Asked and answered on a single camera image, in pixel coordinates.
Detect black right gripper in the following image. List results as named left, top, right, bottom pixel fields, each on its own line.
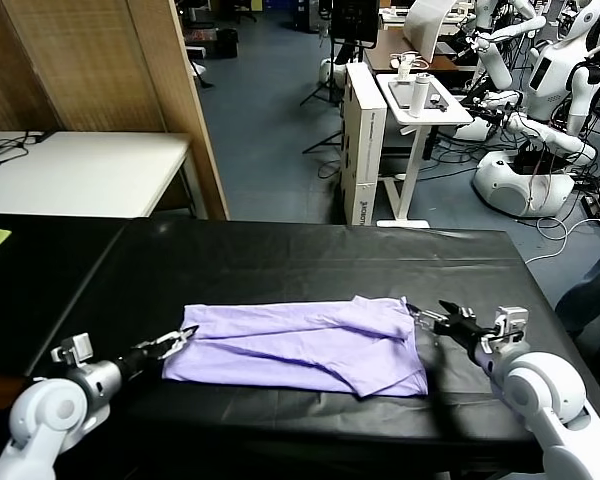
left=405, top=300, right=496, bottom=349

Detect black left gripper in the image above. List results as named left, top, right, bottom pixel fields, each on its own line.
left=117, top=325, right=200, bottom=381

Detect lavender t-shirt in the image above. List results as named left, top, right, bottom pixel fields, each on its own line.
left=161, top=295, right=430, bottom=399

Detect large black table cover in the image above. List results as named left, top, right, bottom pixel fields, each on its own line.
left=17, top=218, right=600, bottom=471

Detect white standing desk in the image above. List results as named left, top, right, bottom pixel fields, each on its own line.
left=375, top=73, right=474, bottom=229

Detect person's leg in jeans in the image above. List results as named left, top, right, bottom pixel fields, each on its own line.
left=554, top=239, right=600, bottom=336

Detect tall white cardboard box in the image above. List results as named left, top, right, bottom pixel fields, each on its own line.
left=338, top=62, right=387, bottom=226

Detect white table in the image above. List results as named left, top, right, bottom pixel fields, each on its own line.
left=0, top=130, right=197, bottom=220

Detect white bottle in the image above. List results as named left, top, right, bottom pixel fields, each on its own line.
left=410, top=72, right=430, bottom=117

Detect grey laptop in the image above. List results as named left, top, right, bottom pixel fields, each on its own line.
left=387, top=79, right=454, bottom=110

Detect white humanoid robot with base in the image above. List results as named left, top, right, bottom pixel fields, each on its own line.
left=472, top=0, right=600, bottom=218

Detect white gadget on stand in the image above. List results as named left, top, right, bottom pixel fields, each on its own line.
left=389, top=52, right=429, bottom=81

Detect brown desk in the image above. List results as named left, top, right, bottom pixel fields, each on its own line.
left=363, top=29, right=479, bottom=76

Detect white curved panel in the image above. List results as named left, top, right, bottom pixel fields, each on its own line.
left=403, top=0, right=454, bottom=64

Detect black monitor on stand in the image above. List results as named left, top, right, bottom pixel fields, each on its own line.
left=329, top=0, right=381, bottom=49

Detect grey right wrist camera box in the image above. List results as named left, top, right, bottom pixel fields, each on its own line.
left=479, top=305, right=530, bottom=351

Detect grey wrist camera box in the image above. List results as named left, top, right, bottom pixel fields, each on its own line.
left=50, top=333, right=94, bottom=364
left=479, top=305, right=530, bottom=351

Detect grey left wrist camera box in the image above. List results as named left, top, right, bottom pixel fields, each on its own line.
left=50, top=333, right=94, bottom=364

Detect white floor cable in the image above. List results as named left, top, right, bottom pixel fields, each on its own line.
left=523, top=214, right=600, bottom=265

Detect black cables on white table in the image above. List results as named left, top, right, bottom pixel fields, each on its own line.
left=0, top=130, right=56, bottom=174

